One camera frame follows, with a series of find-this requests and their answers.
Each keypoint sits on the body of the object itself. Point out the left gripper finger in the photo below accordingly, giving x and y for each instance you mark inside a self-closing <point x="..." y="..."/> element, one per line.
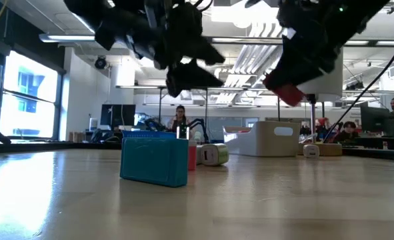
<point x="200" y="51"/>
<point x="186" y="78"/>

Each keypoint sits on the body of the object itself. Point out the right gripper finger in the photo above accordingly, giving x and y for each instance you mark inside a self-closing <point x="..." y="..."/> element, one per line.
<point x="293" y="70"/>

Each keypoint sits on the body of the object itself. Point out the wide red block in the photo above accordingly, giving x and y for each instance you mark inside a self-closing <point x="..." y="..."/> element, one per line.
<point x="288" y="95"/>

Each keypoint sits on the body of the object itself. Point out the green white charger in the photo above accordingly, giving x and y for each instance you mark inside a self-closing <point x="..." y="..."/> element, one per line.
<point x="216" y="155"/>

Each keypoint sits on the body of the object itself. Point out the background black robot arm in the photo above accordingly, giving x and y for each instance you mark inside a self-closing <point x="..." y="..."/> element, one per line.
<point x="200" y="124"/>
<point x="155" y="124"/>

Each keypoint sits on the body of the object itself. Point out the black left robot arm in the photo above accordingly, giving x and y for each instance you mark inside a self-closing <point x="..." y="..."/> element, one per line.
<point x="93" y="13"/>

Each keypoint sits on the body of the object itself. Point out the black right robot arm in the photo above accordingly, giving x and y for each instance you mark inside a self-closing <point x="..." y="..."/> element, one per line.
<point x="366" y="13"/>

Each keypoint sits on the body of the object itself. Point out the white shade table lamp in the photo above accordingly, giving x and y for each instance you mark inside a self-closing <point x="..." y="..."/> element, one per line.
<point x="330" y="90"/>

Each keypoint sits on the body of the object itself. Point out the blue plastic bin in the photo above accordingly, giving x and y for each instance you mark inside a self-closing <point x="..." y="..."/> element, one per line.
<point x="150" y="134"/>

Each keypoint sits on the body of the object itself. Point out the black ceiling speaker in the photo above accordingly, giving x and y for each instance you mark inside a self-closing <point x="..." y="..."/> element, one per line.
<point x="100" y="62"/>

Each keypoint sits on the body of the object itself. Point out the black computer monitor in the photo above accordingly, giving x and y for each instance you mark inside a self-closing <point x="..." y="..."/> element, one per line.
<point x="116" y="115"/>
<point x="375" y="118"/>

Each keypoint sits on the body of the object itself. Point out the white plastic bin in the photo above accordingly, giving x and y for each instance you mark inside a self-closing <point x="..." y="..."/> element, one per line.
<point x="266" y="145"/>

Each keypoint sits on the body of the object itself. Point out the small white charger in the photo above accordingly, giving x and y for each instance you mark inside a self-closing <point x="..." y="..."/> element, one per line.
<point x="311" y="150"/>

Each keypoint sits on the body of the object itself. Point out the teal rectangular block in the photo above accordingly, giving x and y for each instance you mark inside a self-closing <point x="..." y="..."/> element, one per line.
<point x="153" y="161"/>

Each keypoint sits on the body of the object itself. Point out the long ceiling light bar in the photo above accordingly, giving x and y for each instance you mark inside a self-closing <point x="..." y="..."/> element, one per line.
<point x="66" y="37"/>

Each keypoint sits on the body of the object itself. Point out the large window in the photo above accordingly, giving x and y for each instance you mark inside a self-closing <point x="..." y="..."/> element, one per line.
<point x="26" y="110"/>

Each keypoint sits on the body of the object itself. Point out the black metal background frame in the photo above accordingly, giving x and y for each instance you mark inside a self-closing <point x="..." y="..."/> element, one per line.
<point x="160" y="106"/>

